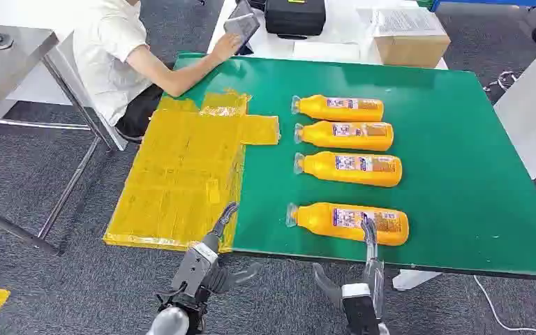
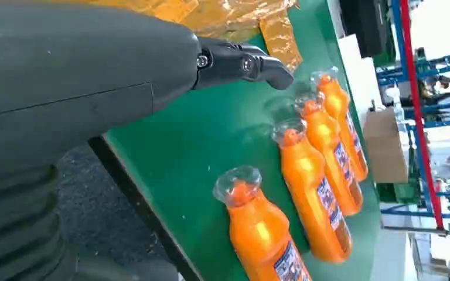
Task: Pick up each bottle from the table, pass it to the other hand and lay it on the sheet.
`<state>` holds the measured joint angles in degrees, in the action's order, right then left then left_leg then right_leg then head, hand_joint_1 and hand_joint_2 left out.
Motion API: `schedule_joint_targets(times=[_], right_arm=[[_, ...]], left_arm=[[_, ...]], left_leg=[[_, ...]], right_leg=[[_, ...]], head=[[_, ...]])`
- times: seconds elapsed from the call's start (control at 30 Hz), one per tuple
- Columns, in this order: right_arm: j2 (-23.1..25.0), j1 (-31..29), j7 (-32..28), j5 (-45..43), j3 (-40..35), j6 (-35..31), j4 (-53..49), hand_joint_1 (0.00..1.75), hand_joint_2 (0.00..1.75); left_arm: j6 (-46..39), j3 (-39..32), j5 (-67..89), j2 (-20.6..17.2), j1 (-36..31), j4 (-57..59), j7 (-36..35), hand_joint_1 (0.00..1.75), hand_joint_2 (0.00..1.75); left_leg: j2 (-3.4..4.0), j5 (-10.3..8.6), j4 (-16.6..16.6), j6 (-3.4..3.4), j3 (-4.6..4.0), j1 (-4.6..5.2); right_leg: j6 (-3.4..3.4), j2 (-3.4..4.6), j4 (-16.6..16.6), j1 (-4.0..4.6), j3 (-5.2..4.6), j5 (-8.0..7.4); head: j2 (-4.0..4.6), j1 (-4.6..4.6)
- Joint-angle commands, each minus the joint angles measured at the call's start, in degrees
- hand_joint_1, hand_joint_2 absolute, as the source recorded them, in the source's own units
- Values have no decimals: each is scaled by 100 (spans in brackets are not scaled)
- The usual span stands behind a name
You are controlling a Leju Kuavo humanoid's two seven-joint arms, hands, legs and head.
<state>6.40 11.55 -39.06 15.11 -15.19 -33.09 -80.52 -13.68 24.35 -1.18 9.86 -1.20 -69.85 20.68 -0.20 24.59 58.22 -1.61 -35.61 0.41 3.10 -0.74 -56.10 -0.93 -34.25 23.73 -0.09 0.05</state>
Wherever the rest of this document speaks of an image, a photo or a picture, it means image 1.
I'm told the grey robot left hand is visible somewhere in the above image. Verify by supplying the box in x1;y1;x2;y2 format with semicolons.
197;201;263;296

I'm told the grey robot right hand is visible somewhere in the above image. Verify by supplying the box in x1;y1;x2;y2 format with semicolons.
313;218;385;321

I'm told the person's right hand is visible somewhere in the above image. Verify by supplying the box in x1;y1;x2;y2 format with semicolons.
212;32;244;64

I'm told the orange drink bottle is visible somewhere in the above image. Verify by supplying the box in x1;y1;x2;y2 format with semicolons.
293;151;403;188
293;120;395;153
290;94;385;123
285;201;410;247

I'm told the grey tablet on stand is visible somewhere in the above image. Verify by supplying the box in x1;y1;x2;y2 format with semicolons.
223;0;262;56

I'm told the white table foot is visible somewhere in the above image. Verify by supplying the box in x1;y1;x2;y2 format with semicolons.
391;269;443;292

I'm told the black carry case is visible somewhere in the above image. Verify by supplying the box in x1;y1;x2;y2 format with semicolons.
263;0;327;39

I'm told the yellow sheet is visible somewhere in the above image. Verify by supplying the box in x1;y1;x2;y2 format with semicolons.
103;90;281;254

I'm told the person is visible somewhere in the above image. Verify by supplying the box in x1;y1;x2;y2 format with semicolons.
72;0;177;143

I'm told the green table mat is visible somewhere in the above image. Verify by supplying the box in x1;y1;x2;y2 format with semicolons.
172;52;536;281

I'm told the printed paper sheet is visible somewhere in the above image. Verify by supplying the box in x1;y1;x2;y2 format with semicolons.
357;6;449;39

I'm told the brown cardboard box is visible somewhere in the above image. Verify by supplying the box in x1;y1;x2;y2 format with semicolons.
372;9;452;70

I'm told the steel bench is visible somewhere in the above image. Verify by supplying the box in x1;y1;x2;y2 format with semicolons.
0;20;103;258

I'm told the white side table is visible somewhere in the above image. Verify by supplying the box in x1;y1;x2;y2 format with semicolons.
493;29;536;214

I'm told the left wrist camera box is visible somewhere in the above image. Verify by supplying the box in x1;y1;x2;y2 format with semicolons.
170;241;219;299

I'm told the white cable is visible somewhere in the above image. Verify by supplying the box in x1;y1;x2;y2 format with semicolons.
473;275;536;335

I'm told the coiled cable bundle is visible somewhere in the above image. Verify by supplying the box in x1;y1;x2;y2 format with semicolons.
482;69;522;94

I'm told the blue shelf frame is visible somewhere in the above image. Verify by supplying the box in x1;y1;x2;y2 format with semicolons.
429;0;536;20

